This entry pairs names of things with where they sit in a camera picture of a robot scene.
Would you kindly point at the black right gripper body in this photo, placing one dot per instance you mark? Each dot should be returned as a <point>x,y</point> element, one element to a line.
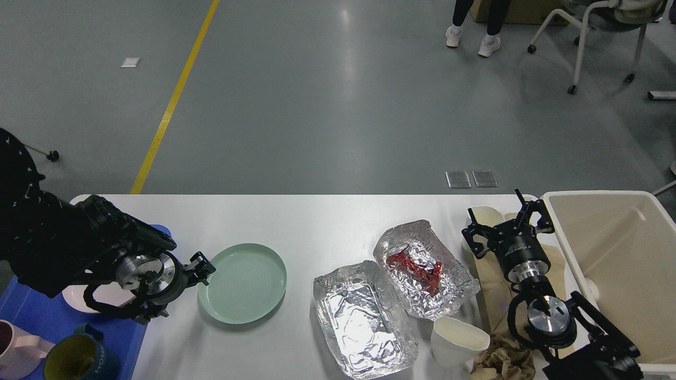
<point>518,251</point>

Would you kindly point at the empty foil tray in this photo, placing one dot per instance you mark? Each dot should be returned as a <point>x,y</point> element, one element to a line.
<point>364,323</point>

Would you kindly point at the beige plastic bin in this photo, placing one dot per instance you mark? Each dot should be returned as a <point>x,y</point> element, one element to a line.
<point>620,246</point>

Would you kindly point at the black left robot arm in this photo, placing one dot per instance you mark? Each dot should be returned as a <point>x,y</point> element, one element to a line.
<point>51,244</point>

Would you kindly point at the white paper cup far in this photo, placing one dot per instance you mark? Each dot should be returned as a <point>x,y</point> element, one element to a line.
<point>485,215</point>

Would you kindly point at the right floor outlet plate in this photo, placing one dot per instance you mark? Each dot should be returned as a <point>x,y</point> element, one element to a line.
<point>485,178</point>

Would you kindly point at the white office chair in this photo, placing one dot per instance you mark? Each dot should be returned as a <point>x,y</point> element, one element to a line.
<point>607,16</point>

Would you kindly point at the dark blue mug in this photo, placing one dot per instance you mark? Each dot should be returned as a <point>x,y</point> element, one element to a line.
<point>82,355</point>

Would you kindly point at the crumpled brown paper ball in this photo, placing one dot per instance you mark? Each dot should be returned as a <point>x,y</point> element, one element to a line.
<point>505,358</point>

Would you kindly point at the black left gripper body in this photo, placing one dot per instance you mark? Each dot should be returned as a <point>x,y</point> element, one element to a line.
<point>155,280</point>

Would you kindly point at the brown paper sheet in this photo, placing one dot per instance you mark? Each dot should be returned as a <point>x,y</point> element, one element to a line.
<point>496,291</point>

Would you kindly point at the left floor outlet plate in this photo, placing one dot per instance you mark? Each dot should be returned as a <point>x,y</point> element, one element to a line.
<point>458,179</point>

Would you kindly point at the crushed red can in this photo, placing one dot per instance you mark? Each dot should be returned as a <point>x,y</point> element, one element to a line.
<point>428,277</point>

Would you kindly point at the white paper cup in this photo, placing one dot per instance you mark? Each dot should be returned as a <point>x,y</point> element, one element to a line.
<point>485,215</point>
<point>453,342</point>

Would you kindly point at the pink mug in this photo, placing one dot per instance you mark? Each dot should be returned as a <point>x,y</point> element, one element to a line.
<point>21,352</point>

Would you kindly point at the pink plate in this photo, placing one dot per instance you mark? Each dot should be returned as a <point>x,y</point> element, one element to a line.
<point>74,298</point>

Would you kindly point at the green plate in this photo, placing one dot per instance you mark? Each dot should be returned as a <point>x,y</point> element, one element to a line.
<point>249,281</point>

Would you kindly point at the chair leg with caster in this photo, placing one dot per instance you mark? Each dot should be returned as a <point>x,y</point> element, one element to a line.
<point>51,155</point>

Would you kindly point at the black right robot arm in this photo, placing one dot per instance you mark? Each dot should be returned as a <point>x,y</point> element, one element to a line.
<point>575,338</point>

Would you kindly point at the cardboard box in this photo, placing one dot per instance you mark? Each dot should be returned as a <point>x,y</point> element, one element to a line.
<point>520,12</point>

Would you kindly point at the floor outlet plate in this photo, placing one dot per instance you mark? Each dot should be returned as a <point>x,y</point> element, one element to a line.
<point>485,178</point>
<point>458,179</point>

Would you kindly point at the foil tray with red wrapper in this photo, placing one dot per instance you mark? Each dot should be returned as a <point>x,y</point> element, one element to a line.
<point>457,285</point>

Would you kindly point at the white paper cup near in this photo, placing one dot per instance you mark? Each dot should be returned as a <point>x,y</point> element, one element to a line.
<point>453,342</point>

